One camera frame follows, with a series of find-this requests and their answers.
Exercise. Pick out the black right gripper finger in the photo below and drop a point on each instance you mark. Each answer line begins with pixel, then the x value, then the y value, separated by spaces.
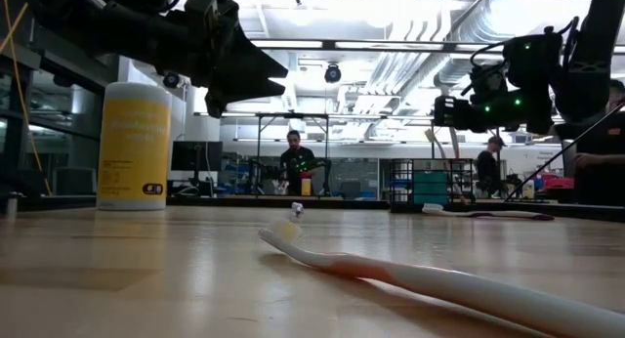
pixel 459 114

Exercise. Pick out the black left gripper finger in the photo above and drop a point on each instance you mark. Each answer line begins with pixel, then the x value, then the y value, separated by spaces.
pixel 249 59
pixel 229 93

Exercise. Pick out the orange white toothbrush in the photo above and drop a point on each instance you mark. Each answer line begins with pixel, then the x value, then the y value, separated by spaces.
pixel 454 145
pixel 439 282
pixel 429 135

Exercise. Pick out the white purple toothbrush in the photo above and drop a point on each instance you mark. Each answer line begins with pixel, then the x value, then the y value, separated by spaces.
pixel 488 214
pixel 297 210

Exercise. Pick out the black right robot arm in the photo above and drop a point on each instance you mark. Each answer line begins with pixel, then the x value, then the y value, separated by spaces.
pixel 595 59

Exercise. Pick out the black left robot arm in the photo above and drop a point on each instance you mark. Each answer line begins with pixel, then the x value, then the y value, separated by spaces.
pixel 122 30

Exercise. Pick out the long light bar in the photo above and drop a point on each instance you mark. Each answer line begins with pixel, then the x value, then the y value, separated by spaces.
pixel 293 44

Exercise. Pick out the person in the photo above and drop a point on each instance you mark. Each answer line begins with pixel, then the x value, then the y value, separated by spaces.
pixel 488 169
pixel 605 147
pixel 297 159

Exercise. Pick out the black computer monitor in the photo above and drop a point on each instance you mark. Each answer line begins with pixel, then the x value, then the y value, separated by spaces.
pixel 195 156

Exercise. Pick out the yellow cylindrical can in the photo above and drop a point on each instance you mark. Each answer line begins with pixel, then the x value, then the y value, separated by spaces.
pixel 134 147

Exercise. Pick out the small yellow bottle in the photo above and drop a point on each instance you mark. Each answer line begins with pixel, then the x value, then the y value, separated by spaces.
pixel 306 187

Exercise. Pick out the silver air duct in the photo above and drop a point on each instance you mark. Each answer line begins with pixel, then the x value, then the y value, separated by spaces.
pixel 446 74

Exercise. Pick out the black metal frame station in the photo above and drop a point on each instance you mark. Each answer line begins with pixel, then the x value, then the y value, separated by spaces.
pixel 293 115

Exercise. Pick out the black aluminium table frame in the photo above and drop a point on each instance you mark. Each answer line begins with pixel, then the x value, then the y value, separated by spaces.
pixel 342 204

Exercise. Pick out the small grey post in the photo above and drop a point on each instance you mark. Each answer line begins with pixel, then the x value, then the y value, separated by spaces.
pixel 12 206

